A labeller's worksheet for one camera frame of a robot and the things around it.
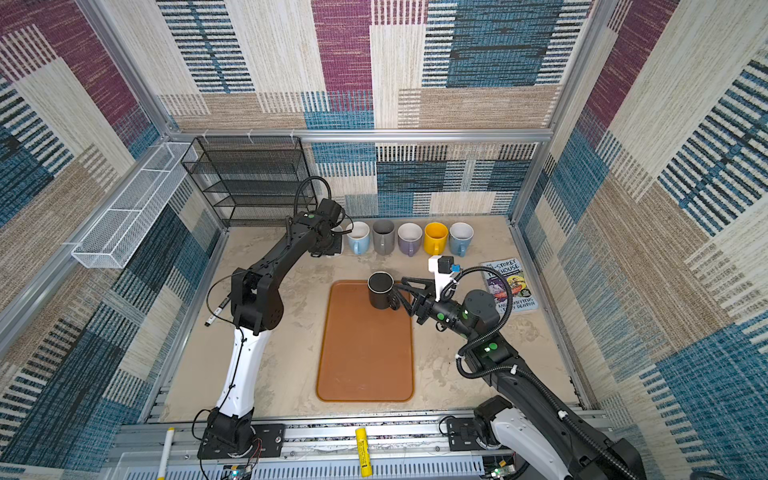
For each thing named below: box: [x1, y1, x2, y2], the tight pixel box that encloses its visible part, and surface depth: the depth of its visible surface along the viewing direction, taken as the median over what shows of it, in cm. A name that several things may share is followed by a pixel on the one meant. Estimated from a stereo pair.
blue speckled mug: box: [449, 222, 474, 257], surface depth 107 cm
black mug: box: [367, 271, 401, 311], surface depth 93 cm
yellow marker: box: [355, 427, 373, 478], surface depth 72 cm
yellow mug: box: [423, 222, 449, 256], surface depth 107 cm
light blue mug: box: [347, 221, 371, 255], surface depth 104 cm
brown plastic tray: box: [316, 280, 414, 403], surface depth 89 cm
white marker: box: [157, 427, 175, 480], surface depth 73 cm
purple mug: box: [397, 222, 423, 257], surface depth 108 cm
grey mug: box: [372, 219, 396, 256], surface depth 105 cm
